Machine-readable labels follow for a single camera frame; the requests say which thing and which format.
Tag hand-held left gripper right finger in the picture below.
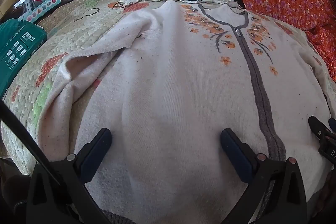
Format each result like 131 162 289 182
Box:
220 128 307 224

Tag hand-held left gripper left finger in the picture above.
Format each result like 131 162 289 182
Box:
26 128 113 224

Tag white embroidered knit sweater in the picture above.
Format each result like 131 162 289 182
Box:
38 1 334 224

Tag quilted cream bedspread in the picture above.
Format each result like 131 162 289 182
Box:
0 0 336 177

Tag green packet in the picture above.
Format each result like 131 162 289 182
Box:
0 19 48 98

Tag pastel patterned box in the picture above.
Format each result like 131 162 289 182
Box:
17 0 63 24

